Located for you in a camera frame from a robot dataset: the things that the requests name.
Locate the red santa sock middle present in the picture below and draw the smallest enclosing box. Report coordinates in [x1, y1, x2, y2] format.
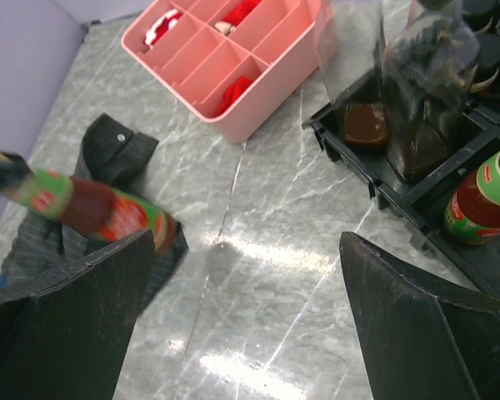
[213, 0, 262, 36]

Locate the sauce bottle yellow cap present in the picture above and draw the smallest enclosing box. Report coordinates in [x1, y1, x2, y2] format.
[443, 151, 500, 245]
[9, 169, 178, 253]

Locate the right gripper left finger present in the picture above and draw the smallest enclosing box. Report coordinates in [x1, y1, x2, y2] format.
[0, 230, 154, 399]

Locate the red santa sock left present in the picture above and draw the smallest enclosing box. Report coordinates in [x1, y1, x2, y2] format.
[143, 8, 183, 48]

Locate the glass oil bottle gold spout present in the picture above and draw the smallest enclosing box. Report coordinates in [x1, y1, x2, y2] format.
[382, 1, 479, 183]

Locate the black cloth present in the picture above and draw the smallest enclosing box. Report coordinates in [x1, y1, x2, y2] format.
[2, 113, 188, 312]

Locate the dark spice jar black lid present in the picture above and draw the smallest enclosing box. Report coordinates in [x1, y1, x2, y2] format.
[470, 33, 500, 94]

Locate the red santa sock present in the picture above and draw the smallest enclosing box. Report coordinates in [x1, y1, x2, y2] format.
[213, 0, 262, 36]
[143, 8, 183, 48]

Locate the pink divided organizer tray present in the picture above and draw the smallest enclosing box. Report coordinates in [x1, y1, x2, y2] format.
[121, 1, 321, 143]

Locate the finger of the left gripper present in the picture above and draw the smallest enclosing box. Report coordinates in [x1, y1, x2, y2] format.
[0, 152, 33, 199]

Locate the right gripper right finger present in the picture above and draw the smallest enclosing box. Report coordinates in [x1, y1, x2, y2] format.
[340, 232, 500, 399]

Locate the black compartment bin rack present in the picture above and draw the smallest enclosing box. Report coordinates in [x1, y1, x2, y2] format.
[302, 0, 500, 299]

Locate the red sock front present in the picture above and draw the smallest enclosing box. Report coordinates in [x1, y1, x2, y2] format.
[217, 76, 253, 116]

